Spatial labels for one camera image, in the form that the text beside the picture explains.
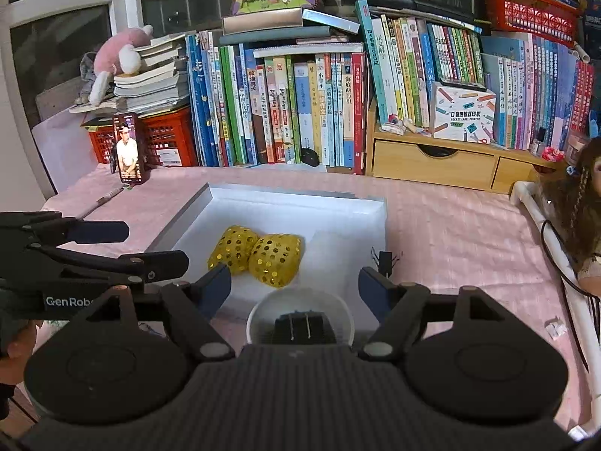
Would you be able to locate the red plastic crate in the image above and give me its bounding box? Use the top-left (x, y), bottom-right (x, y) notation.
top-left (83, 107), bottom-right (199, 167)

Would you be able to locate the white pipe frame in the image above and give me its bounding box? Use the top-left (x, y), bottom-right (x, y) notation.
top-left (510, 181), bottom-right (600, 436)

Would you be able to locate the small black insect toy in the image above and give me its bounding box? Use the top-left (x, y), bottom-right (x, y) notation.
top-left (371, 247), bottom-right (400, 278)

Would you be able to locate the gold sequin pillow bow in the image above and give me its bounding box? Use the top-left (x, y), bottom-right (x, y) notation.
top-left (207, 225), bottom-right (304, 289)

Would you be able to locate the scribbled white paper cup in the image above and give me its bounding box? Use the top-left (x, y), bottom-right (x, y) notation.
top-left (246, 288), bottom-right (355, 345)

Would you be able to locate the miniature bicycle model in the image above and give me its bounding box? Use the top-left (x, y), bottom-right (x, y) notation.
top-left (109, 144), bottom-right (118, 174)

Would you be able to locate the stack of books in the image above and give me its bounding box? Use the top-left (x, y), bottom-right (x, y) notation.
top-left (68, 33), bottom-right (186, 115)

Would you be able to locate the white patterned label box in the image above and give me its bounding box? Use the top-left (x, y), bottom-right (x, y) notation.
top-left (430, 83), bottom-right (496, 145)

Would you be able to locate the wooden drawer organizer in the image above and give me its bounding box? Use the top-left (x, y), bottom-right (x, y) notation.
top-left (366, 103), bottom-right (565, 194)

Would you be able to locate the white grey cardboard box tray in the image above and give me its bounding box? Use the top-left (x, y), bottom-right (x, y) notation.
top-left (149, 183), bottom-right (387, 334)

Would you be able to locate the small black box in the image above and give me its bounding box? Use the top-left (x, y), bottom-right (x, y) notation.
top-left (300, 148), bottom-right (320, 167)

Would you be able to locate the grey lanyard strap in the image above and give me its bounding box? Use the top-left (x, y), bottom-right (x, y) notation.
top-left (74, 184), bottom-right (127, 219)

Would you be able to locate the long-haired doll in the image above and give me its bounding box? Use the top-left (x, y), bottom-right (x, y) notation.
top-left (541, 136), bottom-right (600, 296)

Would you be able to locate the smartphone on stand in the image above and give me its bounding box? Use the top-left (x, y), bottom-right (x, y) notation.
top-left (113, 113), bottom-right (149, 185)

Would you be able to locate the pink striped tablecloth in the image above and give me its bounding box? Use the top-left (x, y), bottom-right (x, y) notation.
top-left (42, 161), bottom-right (593, 433)

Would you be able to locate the pink white plush toy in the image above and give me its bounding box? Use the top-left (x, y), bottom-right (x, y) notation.
top-left (89, 26), bottom-right (153, 106)

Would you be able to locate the row of upright books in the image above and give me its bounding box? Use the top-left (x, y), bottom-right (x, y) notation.
top-left (186, 0), bottom-right (599, 174)

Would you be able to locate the red basket on top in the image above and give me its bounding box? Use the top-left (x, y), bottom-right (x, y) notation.
top-left (481, 0), bottom-right (581, 47)

